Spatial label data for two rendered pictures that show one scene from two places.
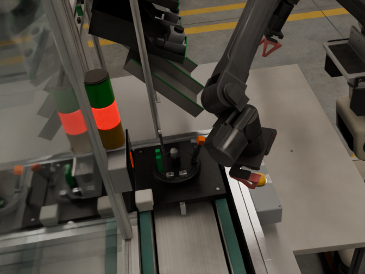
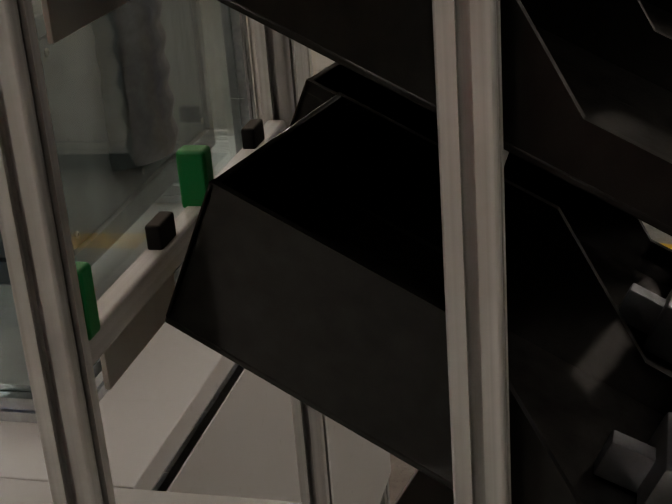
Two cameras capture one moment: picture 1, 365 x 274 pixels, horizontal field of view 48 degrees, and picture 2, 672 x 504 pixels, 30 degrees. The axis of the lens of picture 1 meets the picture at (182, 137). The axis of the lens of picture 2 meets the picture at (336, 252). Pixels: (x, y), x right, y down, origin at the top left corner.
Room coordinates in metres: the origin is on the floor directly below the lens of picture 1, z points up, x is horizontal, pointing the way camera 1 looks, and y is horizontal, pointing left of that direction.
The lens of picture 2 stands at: (0.63, 0.00, 1.54)
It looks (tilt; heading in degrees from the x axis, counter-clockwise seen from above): 23 degrees down; 18
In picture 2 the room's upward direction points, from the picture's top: 5 degrees counter-clockwise
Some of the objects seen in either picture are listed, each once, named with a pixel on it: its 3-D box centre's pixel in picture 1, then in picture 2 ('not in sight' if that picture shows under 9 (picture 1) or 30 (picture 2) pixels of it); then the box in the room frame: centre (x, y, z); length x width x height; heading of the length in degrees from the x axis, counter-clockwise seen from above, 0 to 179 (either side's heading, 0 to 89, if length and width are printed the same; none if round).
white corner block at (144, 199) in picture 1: (144, 200); not in sight; (0.73, 0.12, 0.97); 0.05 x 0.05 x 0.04; 2
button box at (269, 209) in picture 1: (258, 187); not in sight; (0.76, -0.19, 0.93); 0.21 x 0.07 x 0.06; 2
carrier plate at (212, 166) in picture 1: (177, 171); not in sight; (0.84, 0.03, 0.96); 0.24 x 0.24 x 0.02; 2
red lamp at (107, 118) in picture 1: (105, 111); not in sight; (0.64, 0.14, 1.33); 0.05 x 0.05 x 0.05
